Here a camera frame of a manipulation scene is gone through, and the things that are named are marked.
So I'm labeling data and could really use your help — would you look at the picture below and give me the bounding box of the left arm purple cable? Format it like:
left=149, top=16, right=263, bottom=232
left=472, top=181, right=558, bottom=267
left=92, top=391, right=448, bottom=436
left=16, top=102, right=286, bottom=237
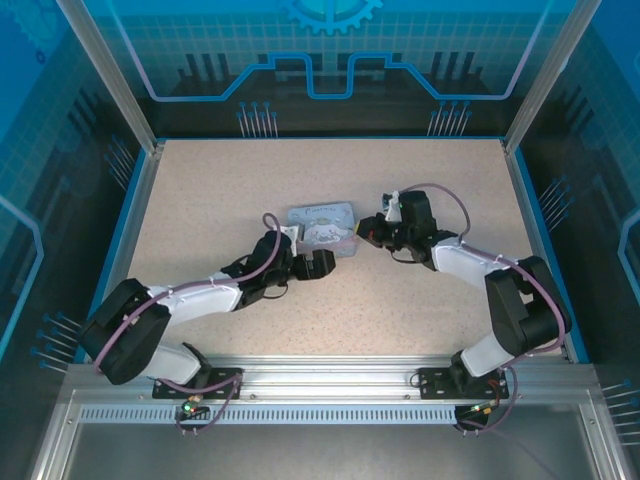
left=93, top=212, right=284, bottom=437

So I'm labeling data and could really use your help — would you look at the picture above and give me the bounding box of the left aluminium side rail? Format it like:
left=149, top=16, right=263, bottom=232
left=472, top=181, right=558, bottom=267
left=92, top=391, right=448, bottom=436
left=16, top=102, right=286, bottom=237
left=82, top=141, right=167, bottom=364

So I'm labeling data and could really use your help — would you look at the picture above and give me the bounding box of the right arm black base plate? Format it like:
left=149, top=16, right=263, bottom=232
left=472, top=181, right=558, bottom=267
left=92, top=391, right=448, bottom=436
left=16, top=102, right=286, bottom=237
left=417, top=367, right=511, bottom=401

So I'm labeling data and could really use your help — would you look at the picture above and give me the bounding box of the right aluminium frame post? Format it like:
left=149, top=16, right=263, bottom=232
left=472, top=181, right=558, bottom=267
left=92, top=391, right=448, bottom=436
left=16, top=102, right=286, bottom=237
left=502, top=0, right=590, bottom=156

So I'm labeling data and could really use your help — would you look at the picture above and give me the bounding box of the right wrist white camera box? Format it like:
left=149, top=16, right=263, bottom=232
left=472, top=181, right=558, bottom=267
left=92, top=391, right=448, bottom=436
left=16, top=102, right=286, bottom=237
left=380, top=188, right=404, bottom=224

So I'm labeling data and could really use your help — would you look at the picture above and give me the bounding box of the slotted grey cable duct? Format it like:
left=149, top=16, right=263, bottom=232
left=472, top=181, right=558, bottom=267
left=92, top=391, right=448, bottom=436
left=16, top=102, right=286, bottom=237
left=77, top=405, right=464, bottom=426

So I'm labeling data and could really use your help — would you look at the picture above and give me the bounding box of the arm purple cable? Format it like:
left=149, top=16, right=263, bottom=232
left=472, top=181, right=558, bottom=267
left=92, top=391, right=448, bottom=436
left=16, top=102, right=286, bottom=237
left=397, top=182, right=572, bottom=437
left=93, top=212, right=284, bottom=437

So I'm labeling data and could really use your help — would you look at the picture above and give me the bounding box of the left aluminium frame post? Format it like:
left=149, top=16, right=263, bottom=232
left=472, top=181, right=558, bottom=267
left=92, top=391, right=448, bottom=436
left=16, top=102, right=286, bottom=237
left=55, top=0, right=167, bottom=155

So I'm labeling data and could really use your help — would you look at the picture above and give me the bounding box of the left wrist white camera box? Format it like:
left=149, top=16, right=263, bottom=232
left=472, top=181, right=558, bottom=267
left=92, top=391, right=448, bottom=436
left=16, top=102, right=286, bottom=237
left=278, top=224, right=305, bottom=254

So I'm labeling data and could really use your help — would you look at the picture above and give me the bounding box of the aluminium mounting rail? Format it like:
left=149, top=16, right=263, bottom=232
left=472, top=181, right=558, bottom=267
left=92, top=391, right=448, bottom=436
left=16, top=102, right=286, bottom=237
left=64, top=353, right=601, bottom=401

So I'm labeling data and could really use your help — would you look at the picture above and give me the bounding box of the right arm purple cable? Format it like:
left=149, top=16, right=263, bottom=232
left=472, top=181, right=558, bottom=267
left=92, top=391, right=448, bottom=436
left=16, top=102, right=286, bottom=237
left=397, top=182, right=572, bottom=437

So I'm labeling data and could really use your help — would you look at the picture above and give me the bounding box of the lilac cartoon tin box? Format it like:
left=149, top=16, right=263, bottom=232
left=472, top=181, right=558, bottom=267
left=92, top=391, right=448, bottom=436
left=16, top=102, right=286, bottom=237
left=287, top=199, right=360, bottom=259

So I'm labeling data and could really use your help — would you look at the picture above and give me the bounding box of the aluminium frame post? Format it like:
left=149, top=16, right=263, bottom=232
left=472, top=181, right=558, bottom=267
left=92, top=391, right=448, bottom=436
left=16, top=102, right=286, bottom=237
left=502, top=0, right=590, bottom=156
left=55, top=0, right=167, bottom=155

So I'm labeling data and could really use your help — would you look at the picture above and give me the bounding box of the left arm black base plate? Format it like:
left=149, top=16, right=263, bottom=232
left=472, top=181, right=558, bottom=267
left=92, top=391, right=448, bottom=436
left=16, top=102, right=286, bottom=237
left=152, top=367, right=245, bottom=401

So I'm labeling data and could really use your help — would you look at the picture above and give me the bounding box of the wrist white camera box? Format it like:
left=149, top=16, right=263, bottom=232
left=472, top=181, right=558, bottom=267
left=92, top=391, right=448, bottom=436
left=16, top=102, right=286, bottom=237
left=278, top=224, right=305, bottom=254
left=380, top=188, right=404, bottom=224

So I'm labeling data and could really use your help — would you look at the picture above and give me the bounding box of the right aluminium side rail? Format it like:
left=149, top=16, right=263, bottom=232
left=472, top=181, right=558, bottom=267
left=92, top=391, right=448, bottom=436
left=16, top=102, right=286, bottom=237
left=502, top=139, right=574, bottom=362

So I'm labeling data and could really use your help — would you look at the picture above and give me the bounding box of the aluminium side rail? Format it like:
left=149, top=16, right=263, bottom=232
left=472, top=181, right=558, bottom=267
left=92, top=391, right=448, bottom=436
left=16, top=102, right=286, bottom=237
left=82, top=141, right=167, bottom=364
left=502, top=139, right=574, bottom=362

